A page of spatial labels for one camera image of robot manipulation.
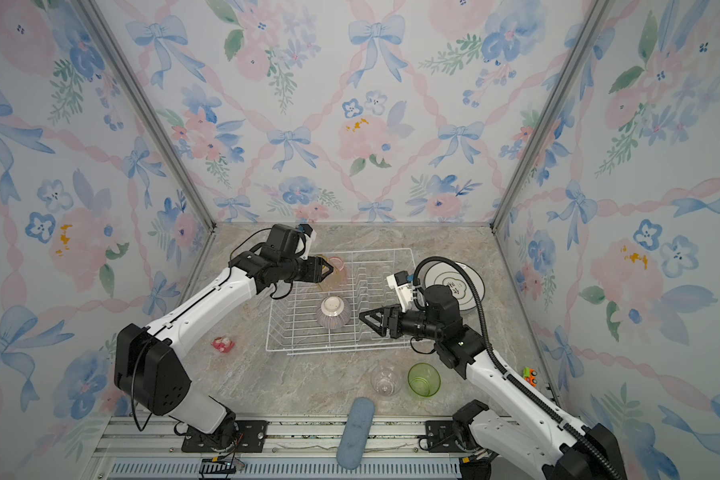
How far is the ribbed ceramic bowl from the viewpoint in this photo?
0.90 m

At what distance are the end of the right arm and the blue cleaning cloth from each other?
26 cm

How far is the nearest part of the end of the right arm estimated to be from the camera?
1.90 ft

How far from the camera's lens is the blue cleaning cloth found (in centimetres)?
70

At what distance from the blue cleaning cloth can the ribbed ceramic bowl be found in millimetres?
217

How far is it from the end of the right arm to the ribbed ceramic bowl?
0.22 metres
